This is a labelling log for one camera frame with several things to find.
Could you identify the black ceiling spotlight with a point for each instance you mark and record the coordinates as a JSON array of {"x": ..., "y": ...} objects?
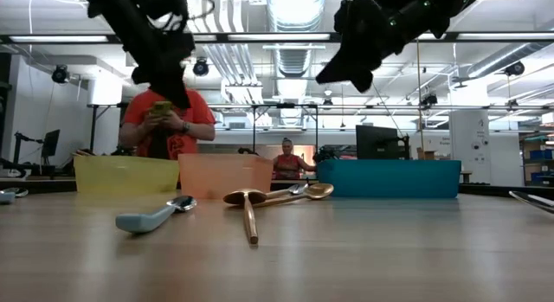
[
  {"x": 515, "y": 68},
  {"x": 201, "y": 67},
  {"x": 60, "y": 74}
]

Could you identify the gold spoon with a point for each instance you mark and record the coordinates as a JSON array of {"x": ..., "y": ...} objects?
[
  {"x": 318, "y": 190},
  {"x": 250, "y": 220}
]

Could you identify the black computer monitor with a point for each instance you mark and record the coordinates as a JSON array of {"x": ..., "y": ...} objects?
[{"x": 376, "y": 142}]

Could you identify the yellow translucent plastic bin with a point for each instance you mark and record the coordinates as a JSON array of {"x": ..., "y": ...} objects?
[{"x": 125, "y": 174}]

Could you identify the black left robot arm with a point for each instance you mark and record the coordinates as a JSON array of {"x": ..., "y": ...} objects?
[{"x": 117, "y": 8}]

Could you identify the person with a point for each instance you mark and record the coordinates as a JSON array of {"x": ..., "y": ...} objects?
[
  {"x": 287, "y": 165},
  {"x": 195, "y": 111}
]

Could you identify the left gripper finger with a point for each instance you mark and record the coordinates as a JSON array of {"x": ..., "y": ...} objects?
[
  {"x": 179, "y": 88},
  {"x": 166, "y": 90}
]

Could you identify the black overhead beam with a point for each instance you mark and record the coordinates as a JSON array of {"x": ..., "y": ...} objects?
[{"x": 452, "y": 36}]

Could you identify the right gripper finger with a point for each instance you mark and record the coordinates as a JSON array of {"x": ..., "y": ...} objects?
[
  {"x": 365, "y": 75},
  {"x": 337, "y": 72}
]

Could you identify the black background rack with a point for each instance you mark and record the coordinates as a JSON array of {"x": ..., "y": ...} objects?
[{"x": 253, "y": 120}]

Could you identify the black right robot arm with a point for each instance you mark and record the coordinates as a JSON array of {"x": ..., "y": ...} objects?
[{"x": 450, "y": 3}]

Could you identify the small black monitor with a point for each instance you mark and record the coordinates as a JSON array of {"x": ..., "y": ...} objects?
[{"x": 51, "y": 143}]

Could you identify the cardboard box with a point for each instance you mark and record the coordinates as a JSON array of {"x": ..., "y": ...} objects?
[{"x": 426, "y": 154}]

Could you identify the orange translucent plastic bin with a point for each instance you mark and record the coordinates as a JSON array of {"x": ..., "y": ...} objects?
[{"x": 216, "y": 176}]

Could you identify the blue plastic bin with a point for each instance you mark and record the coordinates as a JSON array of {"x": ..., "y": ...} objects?
[{"x": 389, "y": 178}]

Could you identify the storage shelving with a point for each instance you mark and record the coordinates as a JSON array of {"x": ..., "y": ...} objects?
[{"x": 539, "y": 161}]

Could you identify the silver ceiling duct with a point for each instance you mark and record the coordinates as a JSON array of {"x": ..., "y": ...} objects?
[{"x": 294, "y": 59}]

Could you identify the yellow phone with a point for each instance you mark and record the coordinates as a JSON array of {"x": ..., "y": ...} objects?
[{"x": 160, "y": 108}]

